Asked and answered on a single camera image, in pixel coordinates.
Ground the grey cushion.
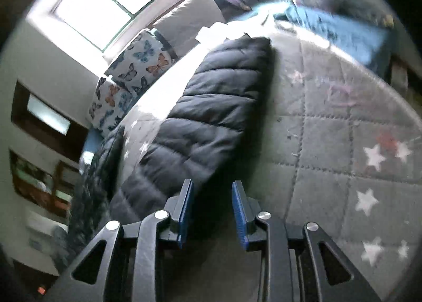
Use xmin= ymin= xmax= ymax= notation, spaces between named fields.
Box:
xmin=153 ymin=0 xmax=227 ymax=55

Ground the blue bed cover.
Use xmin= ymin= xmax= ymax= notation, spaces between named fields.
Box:
xmin=252 ymin=0 xmax=391 ymax=66

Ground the dark wooden wall shelf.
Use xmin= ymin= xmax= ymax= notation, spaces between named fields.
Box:
xmin=11 ymin=81 xmax=89 ymax=155
xmin=9 ymin=150 xmax=80 ymax=221

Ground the grey quilted star blanket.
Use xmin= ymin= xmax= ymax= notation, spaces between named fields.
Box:
xmin=119 ymin=30 xmax=422 ymax=302

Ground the black puffer jacket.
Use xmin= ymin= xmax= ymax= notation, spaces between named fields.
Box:
xmin=61 ymin=37 xmax=275 ymax=273

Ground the small purple toy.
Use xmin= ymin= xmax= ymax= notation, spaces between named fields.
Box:
xmin=226 ymin=0 xmax=252 ymax=12

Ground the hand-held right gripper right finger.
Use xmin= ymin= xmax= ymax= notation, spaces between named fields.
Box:
xmin=232 ymin=181 xmax=380 ymax=302

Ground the white cloth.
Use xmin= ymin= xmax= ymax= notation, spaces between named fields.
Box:
xmin=195 ymin=21 xmax=256 ymax=44

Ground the butterfly print pillow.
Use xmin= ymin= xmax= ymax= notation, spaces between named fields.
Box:
xmin=105 ymin=30 xmax=176 ymax=92
xmin=89 ymin=77 xmax=132 ymax=138

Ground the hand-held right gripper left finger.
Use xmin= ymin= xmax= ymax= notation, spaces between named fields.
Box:
xmin=43 ymin=178 xmax=194 ymax=302

